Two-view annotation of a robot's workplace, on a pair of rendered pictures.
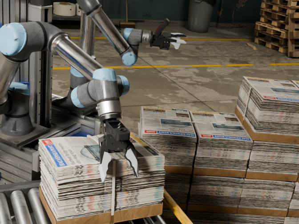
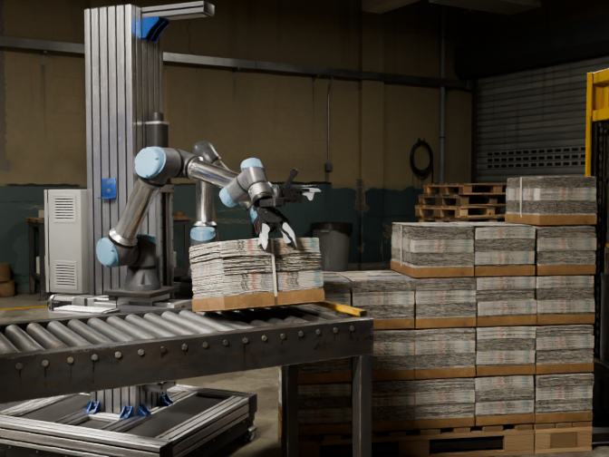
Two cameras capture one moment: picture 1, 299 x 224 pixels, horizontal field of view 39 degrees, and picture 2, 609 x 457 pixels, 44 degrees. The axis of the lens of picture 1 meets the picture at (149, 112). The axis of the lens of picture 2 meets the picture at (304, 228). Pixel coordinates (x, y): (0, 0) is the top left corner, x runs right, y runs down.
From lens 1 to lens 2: 1.43 m
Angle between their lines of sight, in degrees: 19
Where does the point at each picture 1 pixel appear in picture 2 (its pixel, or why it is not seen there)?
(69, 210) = (234, 286)
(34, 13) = not seen: hidden behind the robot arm
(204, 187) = not seen: hidden behind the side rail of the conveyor
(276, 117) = (435, 246)
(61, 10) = not seen: hidden behind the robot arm
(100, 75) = (249, 163)
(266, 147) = (431, 285)
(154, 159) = (308, 240)
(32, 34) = (170, 155)
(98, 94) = (249, 179)
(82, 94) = (233, 187)
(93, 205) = (256, 284)
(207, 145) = (363, 290)
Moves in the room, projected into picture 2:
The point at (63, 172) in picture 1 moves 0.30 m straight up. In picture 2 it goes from (227, 245) to (227, 152)
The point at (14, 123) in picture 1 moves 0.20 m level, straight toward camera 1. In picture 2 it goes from (142, 276) to (151, 281)
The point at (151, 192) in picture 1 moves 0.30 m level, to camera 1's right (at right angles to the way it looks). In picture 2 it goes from (311, 276) to (398, 275)
